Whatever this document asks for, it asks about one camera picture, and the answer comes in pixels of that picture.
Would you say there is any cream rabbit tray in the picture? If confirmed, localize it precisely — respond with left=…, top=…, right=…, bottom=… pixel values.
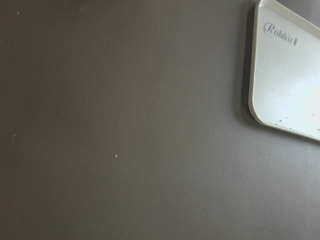
left=248, top=0, right=320, bottom=141

